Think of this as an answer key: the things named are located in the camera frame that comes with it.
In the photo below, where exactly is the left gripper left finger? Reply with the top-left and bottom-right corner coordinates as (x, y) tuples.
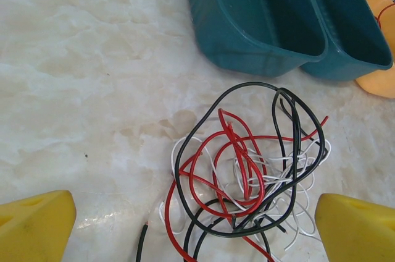
(0, 190), (77, 262)

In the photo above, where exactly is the teal plastic bin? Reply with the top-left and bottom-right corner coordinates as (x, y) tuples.
(182, 0), (328, 78)
(297, 0), (395, 83)

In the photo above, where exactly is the red cable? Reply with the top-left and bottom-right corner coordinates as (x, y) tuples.
(189, 109), (330, 216)
(165, 121), (278, 262)
(374, 2), (395, 30)

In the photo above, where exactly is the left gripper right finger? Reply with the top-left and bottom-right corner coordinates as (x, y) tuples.
(314, 193), (395, 262)

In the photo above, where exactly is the white cable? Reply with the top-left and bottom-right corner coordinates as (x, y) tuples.
(170, 137), (247, 210)
(231, 141), (333, 252)
(158, 201), (186, 235)

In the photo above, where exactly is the orange plastic bin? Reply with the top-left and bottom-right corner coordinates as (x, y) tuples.
(351, 0), (395, 99)

